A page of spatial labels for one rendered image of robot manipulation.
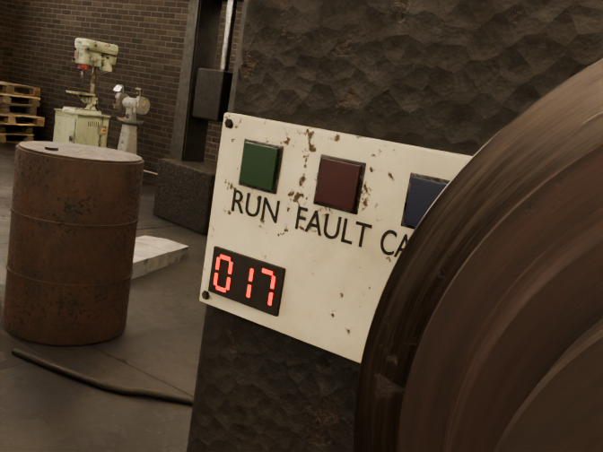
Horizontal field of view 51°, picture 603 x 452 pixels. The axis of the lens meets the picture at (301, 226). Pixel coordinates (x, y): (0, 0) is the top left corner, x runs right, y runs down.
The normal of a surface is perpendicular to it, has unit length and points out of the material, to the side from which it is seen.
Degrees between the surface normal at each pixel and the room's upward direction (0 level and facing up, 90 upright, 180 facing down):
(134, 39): 90
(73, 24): 90
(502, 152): 90
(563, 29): 90
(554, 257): 61
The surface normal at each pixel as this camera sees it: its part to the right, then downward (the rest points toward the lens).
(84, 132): 0.83, 0.23
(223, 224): -0.54, 0.07
